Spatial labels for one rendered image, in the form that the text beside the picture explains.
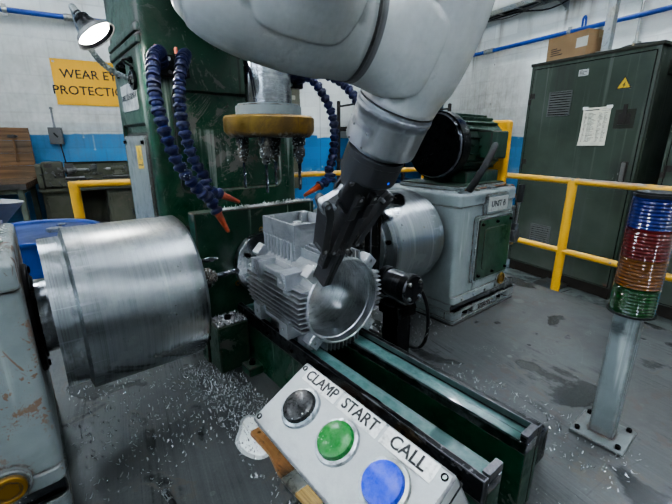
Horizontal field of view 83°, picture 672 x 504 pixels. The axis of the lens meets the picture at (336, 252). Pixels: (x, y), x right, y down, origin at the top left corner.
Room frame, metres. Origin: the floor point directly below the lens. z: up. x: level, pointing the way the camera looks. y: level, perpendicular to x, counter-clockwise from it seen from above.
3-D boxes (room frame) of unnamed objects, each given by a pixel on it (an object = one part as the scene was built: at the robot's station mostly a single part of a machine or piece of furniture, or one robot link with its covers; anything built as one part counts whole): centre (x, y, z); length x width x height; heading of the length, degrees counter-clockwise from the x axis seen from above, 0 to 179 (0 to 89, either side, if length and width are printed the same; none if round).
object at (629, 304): (0.55, -0.46, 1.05); 0.06 x 0.06 x 0.04
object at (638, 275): (0.55, -0.46, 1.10); 0.06 x 0.06 x 0.04
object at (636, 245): (0.55, -0.46, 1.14); 0.06 x 0.06 x 0.04
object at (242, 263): (0.85, 0.17, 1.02); 0.15 x 0.02 x 0.15; 129
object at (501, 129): (1.15, -0.40, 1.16); 0.33 x 0.26 x 0.42; 129
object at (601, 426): (0.55, -0.46, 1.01); 0.08 x 0.08 x 0.42; 39
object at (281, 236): (0.73, 0.07, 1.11); 0.12 x 0.11 x 0.07; 38
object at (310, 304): (0.70, 0.05, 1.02); 0.20 x 0.19 x 0.19; 38
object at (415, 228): (0.99, -0.15, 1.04); 0.41 x 0.25 x 0.25; 129
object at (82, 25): (0.81, 0.44, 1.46); 0.18 x 0.11 x 0.13; 39
